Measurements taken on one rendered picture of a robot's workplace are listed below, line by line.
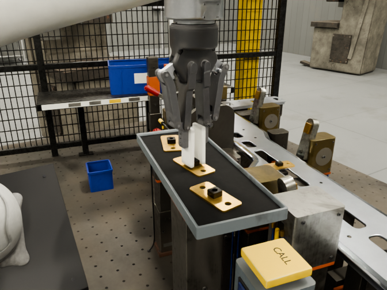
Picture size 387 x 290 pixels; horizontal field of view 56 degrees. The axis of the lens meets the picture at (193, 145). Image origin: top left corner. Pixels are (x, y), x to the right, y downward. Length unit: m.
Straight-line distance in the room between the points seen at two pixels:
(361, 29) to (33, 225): 7.28
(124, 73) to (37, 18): 1.34
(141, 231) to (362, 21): 6.93
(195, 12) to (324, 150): 0.74
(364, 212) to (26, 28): 0.76
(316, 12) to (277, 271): 9.64
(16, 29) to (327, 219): 0.53
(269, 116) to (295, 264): 1.04
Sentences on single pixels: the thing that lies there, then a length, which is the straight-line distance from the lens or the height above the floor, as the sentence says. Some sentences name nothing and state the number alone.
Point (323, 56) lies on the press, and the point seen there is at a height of 0.30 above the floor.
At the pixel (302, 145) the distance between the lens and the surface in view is 1.14.
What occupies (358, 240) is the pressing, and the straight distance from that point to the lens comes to 0.80.
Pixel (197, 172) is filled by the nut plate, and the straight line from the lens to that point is 0.62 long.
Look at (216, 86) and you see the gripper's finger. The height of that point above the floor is 1.30.
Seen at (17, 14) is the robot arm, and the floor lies 1.43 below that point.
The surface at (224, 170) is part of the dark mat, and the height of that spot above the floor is 1.16.
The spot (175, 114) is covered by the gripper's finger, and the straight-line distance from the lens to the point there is 0.57.
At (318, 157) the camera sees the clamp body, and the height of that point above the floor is 0.99.
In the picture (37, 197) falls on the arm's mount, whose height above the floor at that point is 0.95.
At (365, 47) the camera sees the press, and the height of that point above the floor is 0.55.
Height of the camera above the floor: 1.44
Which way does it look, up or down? 22 degrees down
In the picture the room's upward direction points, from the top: straight up
